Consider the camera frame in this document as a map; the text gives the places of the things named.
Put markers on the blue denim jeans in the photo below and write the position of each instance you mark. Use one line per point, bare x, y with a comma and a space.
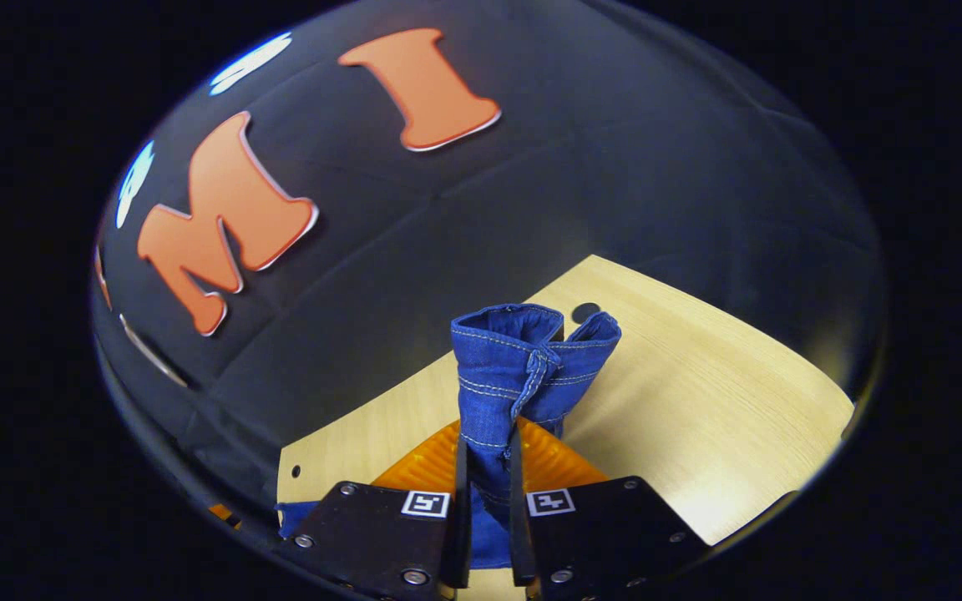
502, 367

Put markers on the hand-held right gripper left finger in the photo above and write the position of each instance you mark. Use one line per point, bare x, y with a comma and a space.
458, 551

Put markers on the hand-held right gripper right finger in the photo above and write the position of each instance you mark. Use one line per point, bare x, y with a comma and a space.
519, 542

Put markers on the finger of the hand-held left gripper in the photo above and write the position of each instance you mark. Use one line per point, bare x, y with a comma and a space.
225, 516

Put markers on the black backdrop cloth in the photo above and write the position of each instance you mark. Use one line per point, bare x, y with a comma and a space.
615, 184

